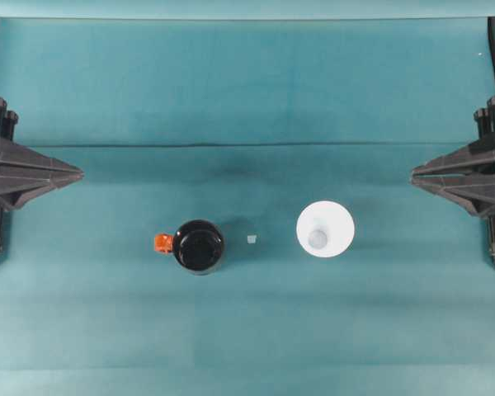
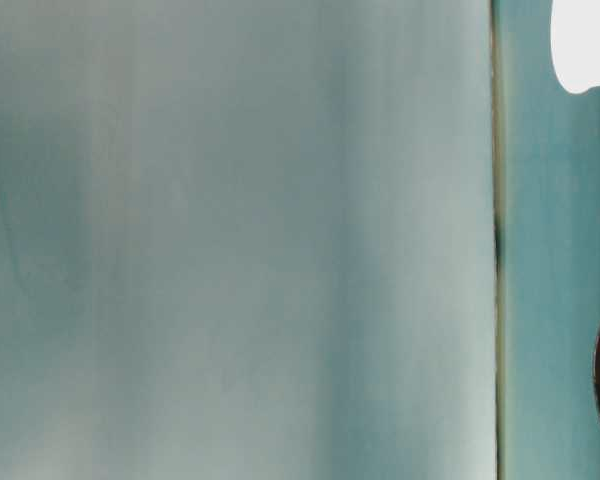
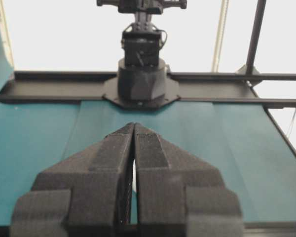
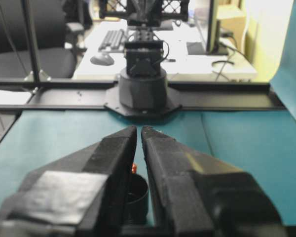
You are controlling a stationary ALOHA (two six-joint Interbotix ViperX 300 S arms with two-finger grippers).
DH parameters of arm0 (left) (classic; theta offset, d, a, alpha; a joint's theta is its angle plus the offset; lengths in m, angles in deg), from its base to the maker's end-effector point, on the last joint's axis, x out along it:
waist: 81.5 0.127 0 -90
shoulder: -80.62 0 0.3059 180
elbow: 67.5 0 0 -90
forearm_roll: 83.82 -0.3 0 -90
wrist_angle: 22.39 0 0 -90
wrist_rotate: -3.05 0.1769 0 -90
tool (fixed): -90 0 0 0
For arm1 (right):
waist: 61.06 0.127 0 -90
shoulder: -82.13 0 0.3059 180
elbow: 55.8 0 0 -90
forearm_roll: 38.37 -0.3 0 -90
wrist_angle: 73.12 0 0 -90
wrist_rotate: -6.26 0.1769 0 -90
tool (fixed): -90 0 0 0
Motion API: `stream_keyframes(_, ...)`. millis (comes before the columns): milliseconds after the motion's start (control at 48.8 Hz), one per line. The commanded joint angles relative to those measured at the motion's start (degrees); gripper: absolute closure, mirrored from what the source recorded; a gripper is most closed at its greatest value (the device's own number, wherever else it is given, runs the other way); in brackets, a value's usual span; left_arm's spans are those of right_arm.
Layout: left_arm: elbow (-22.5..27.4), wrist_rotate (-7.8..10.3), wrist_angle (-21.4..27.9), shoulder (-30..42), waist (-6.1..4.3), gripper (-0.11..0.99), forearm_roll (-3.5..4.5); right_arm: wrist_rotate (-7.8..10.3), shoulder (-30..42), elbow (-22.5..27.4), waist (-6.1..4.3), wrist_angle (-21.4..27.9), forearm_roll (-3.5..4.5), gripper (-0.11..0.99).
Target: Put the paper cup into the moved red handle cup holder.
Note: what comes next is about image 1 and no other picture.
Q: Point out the blue-green table cloth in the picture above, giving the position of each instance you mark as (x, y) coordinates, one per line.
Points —
(247, 123)

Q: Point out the small white paper scrap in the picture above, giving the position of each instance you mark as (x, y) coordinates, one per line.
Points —
(252, 239)

